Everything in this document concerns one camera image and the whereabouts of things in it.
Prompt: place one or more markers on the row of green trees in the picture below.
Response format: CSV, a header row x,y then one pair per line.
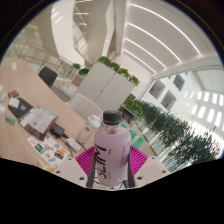
x,y
173,130

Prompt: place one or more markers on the small planter with plants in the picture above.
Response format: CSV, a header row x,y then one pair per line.
x,y
80,74

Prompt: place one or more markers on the small teal item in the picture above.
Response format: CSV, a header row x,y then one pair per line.
x,y
10,119

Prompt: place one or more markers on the pale purple black-capped drink bottle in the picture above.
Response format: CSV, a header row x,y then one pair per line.
x,y
111,151

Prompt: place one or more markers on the wooden planter with plants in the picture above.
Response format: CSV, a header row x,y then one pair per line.
x,y
132,107

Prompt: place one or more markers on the wooden-topped glass railing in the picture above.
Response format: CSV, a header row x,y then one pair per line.
x,y
36,55

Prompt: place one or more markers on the clear shaker bottle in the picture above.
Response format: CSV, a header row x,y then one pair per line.
x,y
87,129

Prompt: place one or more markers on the black power brick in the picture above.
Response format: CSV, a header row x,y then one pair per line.
x,y
57,130

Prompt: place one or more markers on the ceiling strip lights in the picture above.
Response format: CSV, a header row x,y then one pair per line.
x,y
156,36

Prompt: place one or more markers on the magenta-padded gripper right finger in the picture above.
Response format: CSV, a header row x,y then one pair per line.
x,y
151,170

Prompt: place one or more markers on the white chair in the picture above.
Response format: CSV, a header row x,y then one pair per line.
x,y
83,106

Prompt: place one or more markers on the colourful sticker sheet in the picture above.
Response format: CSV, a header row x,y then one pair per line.
x,y
48,150

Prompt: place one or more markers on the white cabinet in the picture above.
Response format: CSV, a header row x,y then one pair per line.
x,y
103,87

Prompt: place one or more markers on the black office chair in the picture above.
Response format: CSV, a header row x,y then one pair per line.
x,y
47,76

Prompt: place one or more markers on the green plants atop cabinet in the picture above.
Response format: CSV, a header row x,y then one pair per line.
x,y
118,68

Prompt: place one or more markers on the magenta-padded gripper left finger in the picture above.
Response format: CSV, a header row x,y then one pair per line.
x,y
70,171

